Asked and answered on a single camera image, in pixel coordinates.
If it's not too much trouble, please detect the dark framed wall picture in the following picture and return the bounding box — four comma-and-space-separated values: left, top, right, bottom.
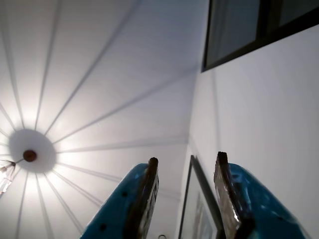
178, 154, 226, 239

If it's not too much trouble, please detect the pendant ceiling lamp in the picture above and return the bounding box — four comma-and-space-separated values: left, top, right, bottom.
0, 149, 37, 196

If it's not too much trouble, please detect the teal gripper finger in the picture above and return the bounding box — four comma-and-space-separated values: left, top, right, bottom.
79, 157, 160, 239
213, 151, 312, 239

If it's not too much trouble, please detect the black framed window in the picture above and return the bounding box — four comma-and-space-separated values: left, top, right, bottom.
201, 0, 319, 73

